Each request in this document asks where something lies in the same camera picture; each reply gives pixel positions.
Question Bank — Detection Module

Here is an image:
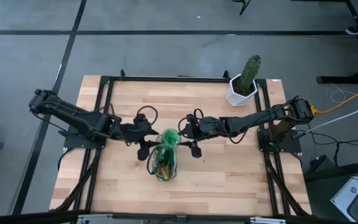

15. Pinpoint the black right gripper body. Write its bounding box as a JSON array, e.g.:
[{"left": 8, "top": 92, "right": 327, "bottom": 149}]
[{"left": 185, "top": 114, "right": 226, "bottom": 159}]

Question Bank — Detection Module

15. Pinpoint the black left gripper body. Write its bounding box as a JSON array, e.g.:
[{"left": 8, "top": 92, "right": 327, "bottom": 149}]
[{"left": 116, "top": 114, "right": 160, "bottom": 161}]

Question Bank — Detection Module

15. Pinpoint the green plastic spray bottle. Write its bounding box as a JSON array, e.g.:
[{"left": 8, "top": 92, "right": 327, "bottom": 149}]
[{"left": 159, "top": 128, "right": 182, "bottom": 156}]

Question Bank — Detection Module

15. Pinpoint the wooden handled hand cultivator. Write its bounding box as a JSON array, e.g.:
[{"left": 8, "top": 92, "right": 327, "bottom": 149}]
[{"left": 157, "top": 163, "right": 171, "bottom": 180}]

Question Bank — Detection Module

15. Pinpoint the cream green gardening bag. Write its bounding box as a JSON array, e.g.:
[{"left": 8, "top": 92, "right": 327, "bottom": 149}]
[{"left": 146, "top": 141, "right": 180, "bottom": 182}]

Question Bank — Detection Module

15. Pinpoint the white plant pot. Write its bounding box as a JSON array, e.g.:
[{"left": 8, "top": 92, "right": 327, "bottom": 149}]
[{"left": 225, "top": 73, "right": 259, "bottom": 108}]

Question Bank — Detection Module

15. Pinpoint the black chair base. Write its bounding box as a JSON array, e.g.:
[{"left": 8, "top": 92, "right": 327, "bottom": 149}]
[{"left": 231, "top": 0, "right": 252, "bottom": 16}]

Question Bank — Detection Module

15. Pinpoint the black floor beam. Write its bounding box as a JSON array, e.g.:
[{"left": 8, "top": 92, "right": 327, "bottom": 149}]
[{"left": 303, "top": 158, "right": 358, "bottom": 184}]

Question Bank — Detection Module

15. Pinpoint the white box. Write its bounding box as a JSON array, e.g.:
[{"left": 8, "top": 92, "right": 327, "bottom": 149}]
[{"left": 330, "top": 175, "right": 358, "bottom": 214}]

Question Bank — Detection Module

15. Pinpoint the black metal table frame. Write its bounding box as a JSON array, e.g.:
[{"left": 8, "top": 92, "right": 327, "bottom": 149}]
[{"left": 50, "top": 68, "right": 312, "bottom": 218}]

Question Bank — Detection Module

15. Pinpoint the black floor cable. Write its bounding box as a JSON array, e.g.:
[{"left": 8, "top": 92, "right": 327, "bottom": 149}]
[{"left": 290, "top": 124, "right": 358, "bottom": 167}]

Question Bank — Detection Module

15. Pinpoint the yellow power cable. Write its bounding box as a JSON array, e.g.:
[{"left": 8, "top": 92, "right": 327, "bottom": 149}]
[{"left": 309, "top": 81, "right": 358, "bottom": 116}]

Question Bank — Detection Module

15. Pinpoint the thin white cable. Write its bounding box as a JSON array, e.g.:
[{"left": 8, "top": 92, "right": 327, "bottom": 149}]
[{"left": 330, "top": 82, "right": 358, "bottom": 104}]

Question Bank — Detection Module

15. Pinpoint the thick white cable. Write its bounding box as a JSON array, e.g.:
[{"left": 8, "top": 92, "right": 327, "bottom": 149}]
[{"left": 303, "top": 100, "right": 358, "bottom": 134}]

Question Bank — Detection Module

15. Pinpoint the black desk frame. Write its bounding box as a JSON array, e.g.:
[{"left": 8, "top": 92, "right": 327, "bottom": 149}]
[{"left": 316, "top": 0, "right": 358, "bottom": 85}]

